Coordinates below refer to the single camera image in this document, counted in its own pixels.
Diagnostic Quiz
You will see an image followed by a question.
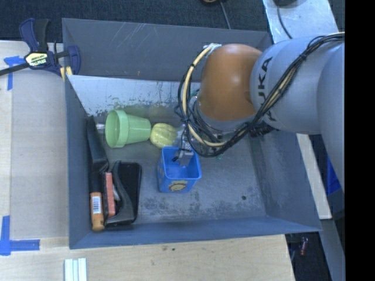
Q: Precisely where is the red-orange flat block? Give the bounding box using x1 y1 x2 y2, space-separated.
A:
104 172 117 218

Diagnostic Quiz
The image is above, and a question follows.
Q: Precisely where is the black tool with orange handle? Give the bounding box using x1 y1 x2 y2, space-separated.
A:
86 115 110 232

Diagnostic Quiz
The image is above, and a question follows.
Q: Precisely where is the blue square cup yellow print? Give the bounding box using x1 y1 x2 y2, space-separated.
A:
156 146 203 193

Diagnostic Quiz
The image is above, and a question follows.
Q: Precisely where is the green plastic cup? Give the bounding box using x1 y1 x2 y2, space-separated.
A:
104 109 152 149

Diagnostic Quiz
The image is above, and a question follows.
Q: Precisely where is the grey metal bin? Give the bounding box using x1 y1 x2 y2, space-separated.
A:
61 18 323 250

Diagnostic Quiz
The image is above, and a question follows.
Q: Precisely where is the pale wood flat board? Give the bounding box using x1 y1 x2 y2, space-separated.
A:
10 68 70 241

